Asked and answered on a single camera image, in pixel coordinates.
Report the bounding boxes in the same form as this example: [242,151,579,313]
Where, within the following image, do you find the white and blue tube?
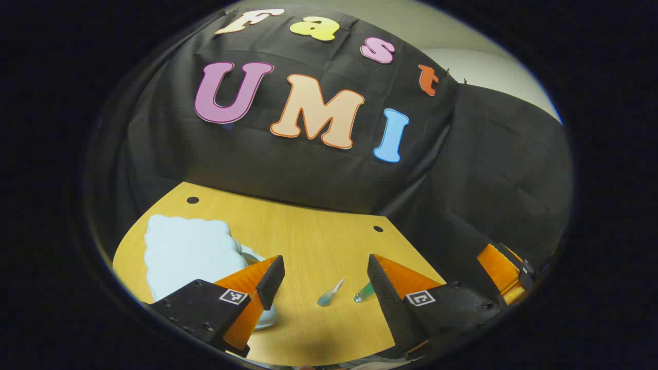
[317,278,345,307]

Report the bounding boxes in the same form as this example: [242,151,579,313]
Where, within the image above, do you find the light blue suitcase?
[143,214,281,330]

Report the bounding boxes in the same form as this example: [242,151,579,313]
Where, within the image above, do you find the black backdrop cloth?
[87,5,574,288]

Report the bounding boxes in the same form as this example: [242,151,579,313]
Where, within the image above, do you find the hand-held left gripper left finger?
[148,255,285,358]

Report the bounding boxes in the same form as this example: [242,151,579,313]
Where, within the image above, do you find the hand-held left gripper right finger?
[367,254,502,360]

